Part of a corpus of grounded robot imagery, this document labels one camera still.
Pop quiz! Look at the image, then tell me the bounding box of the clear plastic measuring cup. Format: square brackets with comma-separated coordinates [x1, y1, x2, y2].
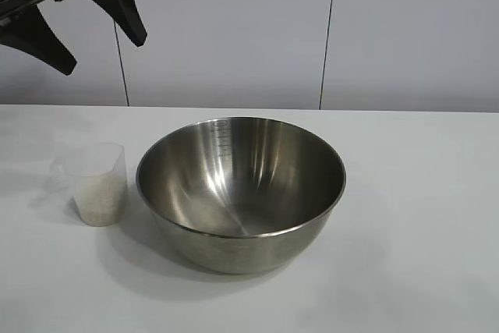
[48, 142, 128, 228]

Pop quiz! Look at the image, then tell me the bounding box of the white uncooked rice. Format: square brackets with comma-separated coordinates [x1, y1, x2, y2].
[73, 182, 126, 227]

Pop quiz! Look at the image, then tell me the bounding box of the stainless steel mixing bowl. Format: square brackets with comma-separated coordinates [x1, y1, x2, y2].
[135, 116, 348, 275]

